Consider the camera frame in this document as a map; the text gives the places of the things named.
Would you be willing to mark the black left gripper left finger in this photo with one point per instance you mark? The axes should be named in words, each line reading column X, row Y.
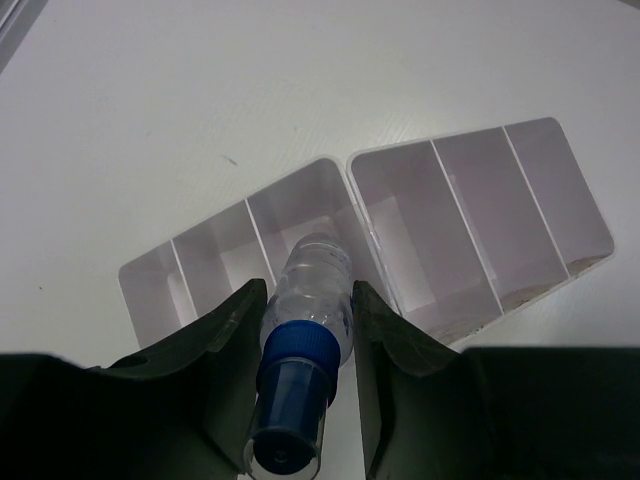
column 178, row 409

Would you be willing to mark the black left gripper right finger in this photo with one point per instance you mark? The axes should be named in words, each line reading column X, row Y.
column 428, row 412

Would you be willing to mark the clear spray bottle blue cap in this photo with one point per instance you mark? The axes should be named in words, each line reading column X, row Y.
column 306, row 336

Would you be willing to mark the white divided organizer left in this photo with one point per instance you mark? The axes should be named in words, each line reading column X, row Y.
column 191, row 274

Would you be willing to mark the white divided organizer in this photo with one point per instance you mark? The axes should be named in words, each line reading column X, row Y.
column 471, row 227
column 191, row 274

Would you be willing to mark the white divided organizer right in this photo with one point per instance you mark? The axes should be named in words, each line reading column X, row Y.
column 471, row 227

